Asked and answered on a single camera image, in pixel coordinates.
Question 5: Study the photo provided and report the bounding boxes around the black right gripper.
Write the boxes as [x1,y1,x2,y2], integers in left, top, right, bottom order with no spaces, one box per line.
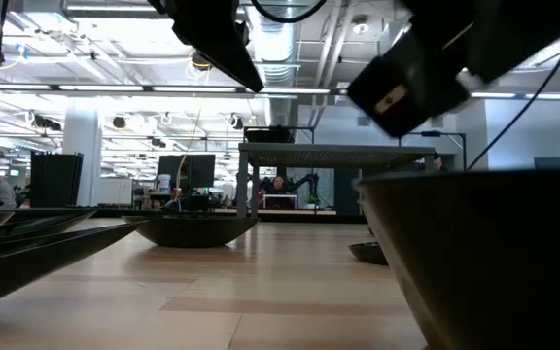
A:
[347,28,471,138]

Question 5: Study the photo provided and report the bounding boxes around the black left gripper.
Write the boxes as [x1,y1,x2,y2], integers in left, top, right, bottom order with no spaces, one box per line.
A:
[146,0,265,93]

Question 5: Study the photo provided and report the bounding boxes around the black leaf-shaped mini plate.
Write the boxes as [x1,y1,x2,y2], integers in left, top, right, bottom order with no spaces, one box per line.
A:
[0,222,141,315]

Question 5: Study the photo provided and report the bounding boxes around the black mini plate pile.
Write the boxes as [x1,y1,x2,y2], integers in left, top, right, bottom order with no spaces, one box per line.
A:
[243,126,295,144]

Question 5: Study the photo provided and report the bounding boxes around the black round mini plate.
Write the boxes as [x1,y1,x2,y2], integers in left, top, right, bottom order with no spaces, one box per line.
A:
[122,215,261,249]

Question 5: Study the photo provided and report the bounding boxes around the grey perforated metal shelf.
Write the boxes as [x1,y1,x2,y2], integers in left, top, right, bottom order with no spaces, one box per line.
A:
[237,142,437,219]

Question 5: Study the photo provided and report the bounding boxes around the black computer monitor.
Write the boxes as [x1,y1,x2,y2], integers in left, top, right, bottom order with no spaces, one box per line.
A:
[157,154,217,190]

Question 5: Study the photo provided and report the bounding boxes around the long ceiling light bar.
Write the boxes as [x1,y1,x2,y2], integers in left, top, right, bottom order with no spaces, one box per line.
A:
[469,90,560,101]
[0,84,333,97]

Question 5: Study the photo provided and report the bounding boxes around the black cabinet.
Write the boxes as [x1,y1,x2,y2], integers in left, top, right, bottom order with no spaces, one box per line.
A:
[30,152,85,209]

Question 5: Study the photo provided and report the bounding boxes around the black metal stand frame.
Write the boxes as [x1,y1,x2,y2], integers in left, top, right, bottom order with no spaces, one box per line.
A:
[399,130,467,171]

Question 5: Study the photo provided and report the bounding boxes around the silver ventilation duct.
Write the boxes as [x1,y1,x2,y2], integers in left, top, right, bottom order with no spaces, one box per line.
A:
[245,0,301,127]

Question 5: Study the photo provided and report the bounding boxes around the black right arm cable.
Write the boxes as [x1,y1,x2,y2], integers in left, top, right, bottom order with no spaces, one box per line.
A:
[467,31,560,171]

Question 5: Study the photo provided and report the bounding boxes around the white frame table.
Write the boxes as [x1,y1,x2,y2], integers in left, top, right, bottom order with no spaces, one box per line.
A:
[262,193,299,210]

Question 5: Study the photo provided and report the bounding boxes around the black table edge rail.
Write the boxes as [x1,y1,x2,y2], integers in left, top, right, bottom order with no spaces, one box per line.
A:
[7,207,368,225]

